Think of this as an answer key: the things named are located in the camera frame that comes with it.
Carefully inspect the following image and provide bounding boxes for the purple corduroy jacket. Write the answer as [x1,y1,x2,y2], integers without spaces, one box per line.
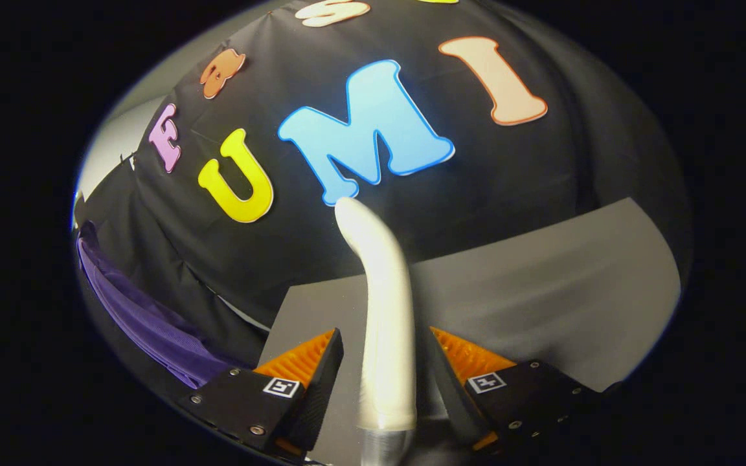
[77,221,251,389]

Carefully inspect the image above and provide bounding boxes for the white garment steamer head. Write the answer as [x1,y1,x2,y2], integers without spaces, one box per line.
[334,196,418,433]

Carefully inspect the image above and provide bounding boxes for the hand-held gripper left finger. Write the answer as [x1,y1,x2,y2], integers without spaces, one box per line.
[177,327,345,457]

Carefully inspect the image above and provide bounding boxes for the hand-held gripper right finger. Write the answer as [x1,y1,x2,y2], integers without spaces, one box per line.
[426,327,607,454]

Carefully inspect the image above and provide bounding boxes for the grey cabinet with dark top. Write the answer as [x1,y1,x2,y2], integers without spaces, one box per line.
[258,197,683,466]

